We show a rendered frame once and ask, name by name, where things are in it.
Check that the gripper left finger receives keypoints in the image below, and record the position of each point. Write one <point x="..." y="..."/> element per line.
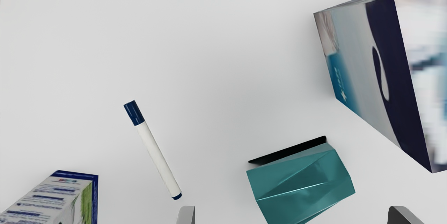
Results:
<point x="186" y="215"/>

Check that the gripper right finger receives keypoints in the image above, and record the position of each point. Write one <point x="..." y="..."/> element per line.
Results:
<point x="403" y="216"/>

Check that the large blue and white carton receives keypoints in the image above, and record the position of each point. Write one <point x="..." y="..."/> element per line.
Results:
<point x="387" y="77"/>

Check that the small white and blue box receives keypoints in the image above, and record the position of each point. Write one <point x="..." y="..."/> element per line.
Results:
<point x="56" y="199"/>

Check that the white marker with blue cap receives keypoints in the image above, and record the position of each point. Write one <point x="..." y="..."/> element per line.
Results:
<point x="153" y="149"/>

